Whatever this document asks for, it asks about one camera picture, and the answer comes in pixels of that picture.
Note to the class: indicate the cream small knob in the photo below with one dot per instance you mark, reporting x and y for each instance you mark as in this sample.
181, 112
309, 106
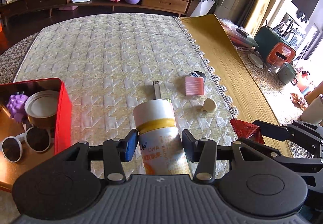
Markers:
209, 105

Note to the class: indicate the green orange storage box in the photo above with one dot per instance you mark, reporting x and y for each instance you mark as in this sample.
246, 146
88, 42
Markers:
270, 43

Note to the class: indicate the red foil wrapper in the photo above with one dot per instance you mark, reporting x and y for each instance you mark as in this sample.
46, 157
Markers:
247, 130

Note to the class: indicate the black clear round case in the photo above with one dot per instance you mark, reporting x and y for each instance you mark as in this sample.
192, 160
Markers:
198, 74

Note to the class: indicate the gold jar lid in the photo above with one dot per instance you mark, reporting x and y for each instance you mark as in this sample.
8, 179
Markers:
41, 109

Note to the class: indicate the white yellow bottle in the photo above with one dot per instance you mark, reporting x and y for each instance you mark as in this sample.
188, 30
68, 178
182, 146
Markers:
159, 138

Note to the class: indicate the white round coaster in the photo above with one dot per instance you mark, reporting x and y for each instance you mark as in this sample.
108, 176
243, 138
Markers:
256, 61

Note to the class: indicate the white sunglasses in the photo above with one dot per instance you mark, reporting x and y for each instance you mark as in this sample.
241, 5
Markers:
36, 139

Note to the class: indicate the silver nail clipper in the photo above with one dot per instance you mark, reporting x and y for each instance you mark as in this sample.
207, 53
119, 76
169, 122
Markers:
157, 91

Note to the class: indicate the yellow woven placemat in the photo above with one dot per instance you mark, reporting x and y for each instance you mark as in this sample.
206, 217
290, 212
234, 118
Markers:
216, 56

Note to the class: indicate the cream quilted table mat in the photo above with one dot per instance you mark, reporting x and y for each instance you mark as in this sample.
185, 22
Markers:
108, 63

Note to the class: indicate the purple spiky toy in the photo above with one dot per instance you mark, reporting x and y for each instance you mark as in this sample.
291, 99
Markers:
16, 107

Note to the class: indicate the red metal tin box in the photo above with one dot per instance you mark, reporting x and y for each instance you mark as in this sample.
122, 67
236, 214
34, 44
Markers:
9, 127

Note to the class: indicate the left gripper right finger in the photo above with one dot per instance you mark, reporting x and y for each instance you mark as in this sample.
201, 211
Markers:
204, 152

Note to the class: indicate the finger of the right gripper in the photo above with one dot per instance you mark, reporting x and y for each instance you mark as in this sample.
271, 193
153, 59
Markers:
273, 131

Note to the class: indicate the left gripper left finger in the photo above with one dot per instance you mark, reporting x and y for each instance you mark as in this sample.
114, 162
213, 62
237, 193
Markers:
115, 151

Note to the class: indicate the green mug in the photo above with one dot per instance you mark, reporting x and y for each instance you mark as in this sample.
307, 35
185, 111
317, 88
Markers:
287, 74

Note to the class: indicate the clear glass cup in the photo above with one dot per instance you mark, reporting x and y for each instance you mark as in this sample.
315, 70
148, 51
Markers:
275, 66

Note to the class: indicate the pink ribbed card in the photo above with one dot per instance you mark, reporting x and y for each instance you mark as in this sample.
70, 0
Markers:
194, 86

